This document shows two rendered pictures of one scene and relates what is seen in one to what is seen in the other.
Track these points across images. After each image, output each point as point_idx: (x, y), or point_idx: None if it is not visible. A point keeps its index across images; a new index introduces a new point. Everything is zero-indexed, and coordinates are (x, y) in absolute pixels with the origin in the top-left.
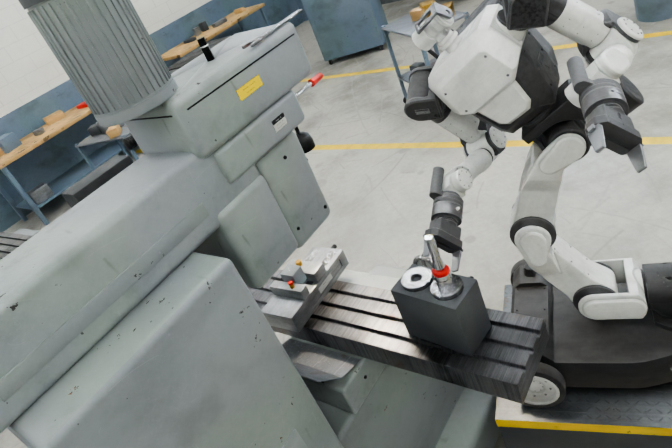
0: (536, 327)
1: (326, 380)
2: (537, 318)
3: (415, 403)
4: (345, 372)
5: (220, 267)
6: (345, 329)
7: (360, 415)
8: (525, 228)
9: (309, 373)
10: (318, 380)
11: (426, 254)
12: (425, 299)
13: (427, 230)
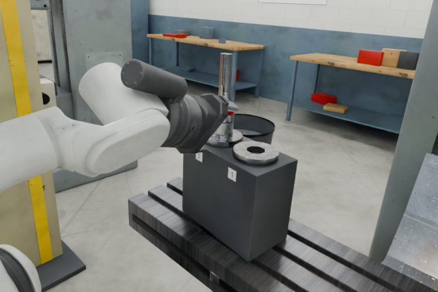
0: (142, 195)
1: (399, 224)
2: (133, 201)
3: None
4: (386, 263)
5: None
6: (402, 285)
7: None
8: (17, 249)
9: (436, 244)
10: (408, 217)
11: (233, 103)
12: (251, 139)
13: (219, 98)
